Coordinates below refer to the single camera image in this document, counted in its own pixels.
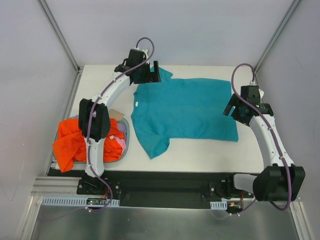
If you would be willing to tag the grey cable duct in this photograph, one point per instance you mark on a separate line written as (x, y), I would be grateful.
(219, 205)
(70, 201)

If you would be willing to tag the pink garment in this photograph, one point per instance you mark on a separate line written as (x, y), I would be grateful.
(120, 141)

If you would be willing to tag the beige cloth piece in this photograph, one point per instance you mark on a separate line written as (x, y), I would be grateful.
(116, 115)

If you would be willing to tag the left grey cable duct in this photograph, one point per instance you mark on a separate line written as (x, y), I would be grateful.
(70, 201)

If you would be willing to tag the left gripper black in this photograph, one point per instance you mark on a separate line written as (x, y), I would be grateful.
(149, 75)

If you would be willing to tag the grey laundry basket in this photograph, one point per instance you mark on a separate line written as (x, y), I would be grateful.
(125, 145)

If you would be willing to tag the orange t shirt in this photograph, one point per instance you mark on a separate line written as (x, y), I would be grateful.
(72, 142)

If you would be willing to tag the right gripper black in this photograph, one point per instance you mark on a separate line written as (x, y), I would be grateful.
(235, 109)

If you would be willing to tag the right grey cable duct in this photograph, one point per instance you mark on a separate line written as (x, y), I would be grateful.
(219, 205)

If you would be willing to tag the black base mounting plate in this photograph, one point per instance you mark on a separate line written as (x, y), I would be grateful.
(150, 189)

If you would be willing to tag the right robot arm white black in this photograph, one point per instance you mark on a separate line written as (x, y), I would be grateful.
(281, 179)

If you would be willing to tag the teal t shirt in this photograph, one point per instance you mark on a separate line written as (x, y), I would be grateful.
(178, 108)

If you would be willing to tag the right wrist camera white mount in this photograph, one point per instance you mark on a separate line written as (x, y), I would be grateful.
(261, 92)

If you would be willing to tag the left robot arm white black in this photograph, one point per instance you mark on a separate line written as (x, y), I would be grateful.
(94, 118)

